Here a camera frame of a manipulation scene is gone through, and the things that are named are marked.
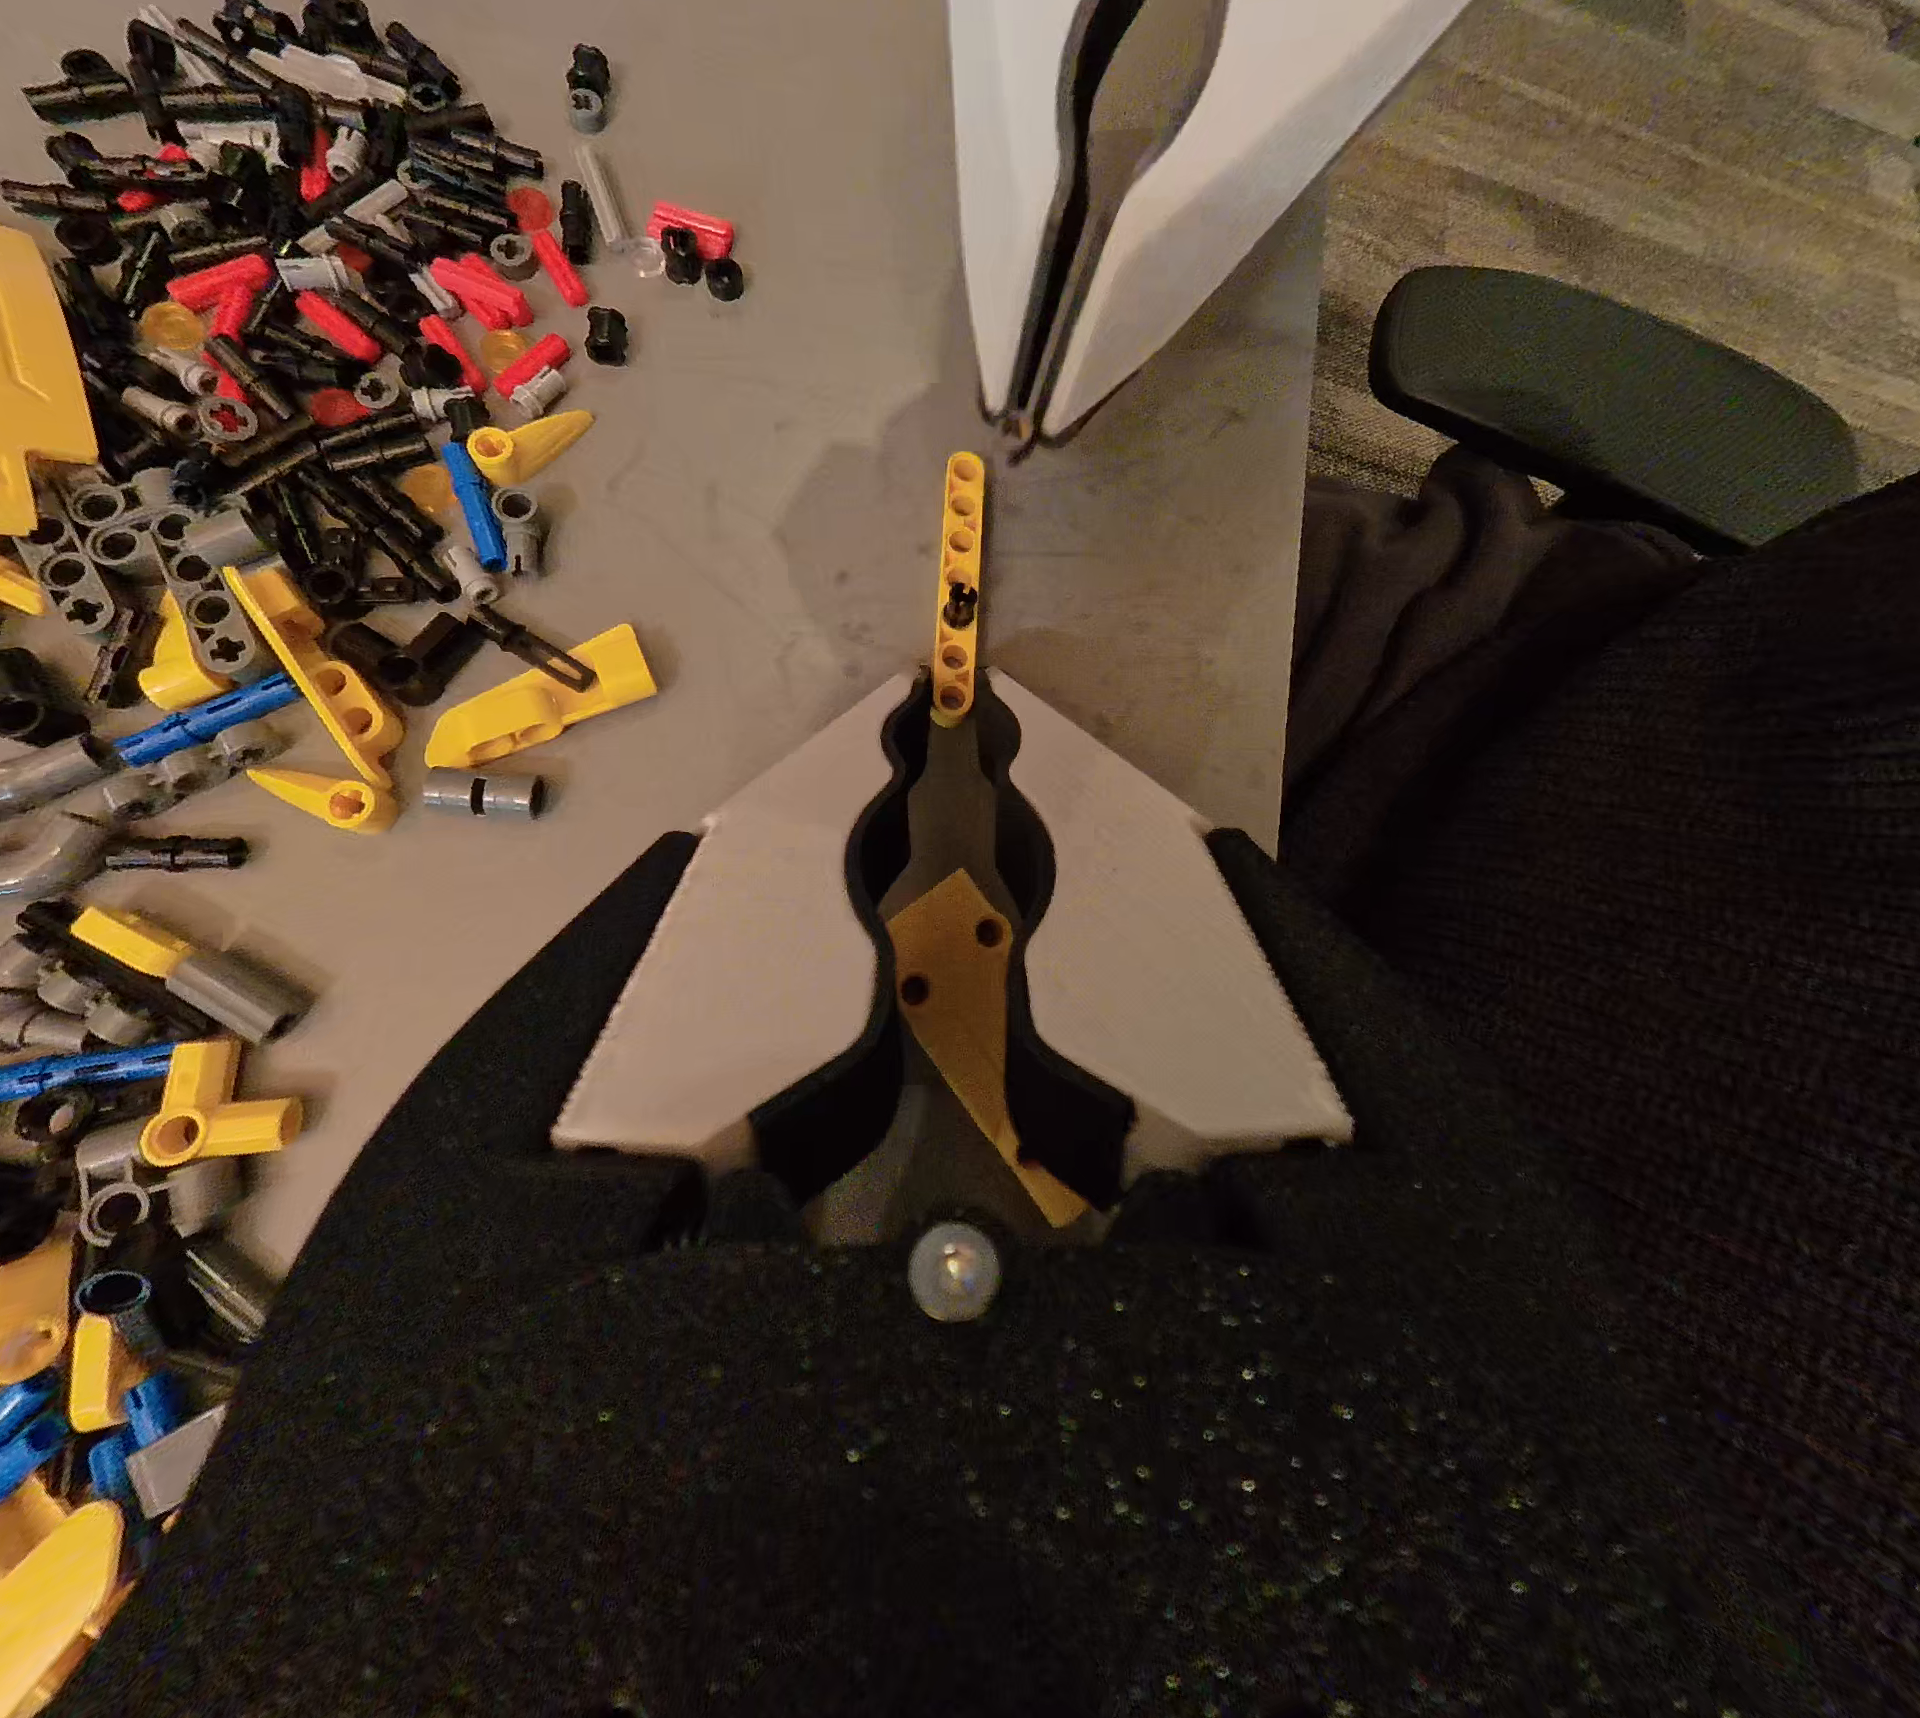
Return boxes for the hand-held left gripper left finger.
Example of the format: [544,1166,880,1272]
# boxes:
[549,668,925,1209]

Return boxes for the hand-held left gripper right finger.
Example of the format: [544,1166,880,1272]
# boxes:
[974,670,1356,1209]

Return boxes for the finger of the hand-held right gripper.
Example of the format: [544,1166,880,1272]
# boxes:
[1034,0,1580,448]
[936,0,1173,428]

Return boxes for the yellow long perforated beam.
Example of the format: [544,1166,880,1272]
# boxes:
[930,450,989,729]

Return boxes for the black thin link rod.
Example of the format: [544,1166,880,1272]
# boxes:
[476,614,601,688]

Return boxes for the grey elbow pipe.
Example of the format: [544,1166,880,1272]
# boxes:
[0,810,108,903]

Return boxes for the yellow perforated block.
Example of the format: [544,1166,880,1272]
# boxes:
[883,866,1090,1231]

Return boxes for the grey cylinder connector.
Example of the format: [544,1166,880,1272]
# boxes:
[421,769,550,825]

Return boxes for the yellow curved fairing piece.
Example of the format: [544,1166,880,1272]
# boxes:
[425,622,660,770]

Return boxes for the yellow pointed tooth piece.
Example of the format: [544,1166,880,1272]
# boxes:
[244,765,401,836]
[469,411,596,491]

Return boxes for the person's dark trousers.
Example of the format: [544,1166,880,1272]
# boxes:
[1282,450,1698,850]

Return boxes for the black chair armrest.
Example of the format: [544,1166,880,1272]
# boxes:
[1368,267,1862,550]

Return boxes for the yellow angled liftarm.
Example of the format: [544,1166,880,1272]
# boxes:
[223,562,409,791]

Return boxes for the person's black knit sweater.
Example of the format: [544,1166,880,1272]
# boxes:
[1282,472,1920,1718]

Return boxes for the blue short axle pin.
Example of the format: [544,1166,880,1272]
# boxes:
[442,440,512,573]

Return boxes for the blue long axle connector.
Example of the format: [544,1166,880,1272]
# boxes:
[112,675,302,769]

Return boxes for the pile of black red pins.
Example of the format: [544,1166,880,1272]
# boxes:
[0,0,580,662]

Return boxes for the heap of assorted building parts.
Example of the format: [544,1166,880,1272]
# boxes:
[0,459,324,1707]

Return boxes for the yellow ribbed panel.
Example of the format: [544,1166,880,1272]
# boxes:
[0,225,103,539]

